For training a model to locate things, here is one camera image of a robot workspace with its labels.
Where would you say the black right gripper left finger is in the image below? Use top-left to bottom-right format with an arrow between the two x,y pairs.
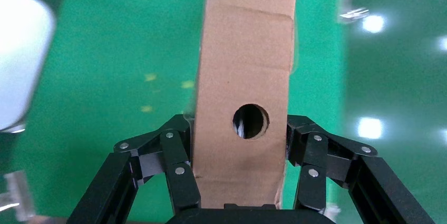
66,114 -> 201,224

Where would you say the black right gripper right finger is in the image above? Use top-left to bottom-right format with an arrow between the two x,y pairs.
286,114 -> 435,224

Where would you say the small cardboard box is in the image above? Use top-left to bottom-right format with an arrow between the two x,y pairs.
191,0 -> 298,210

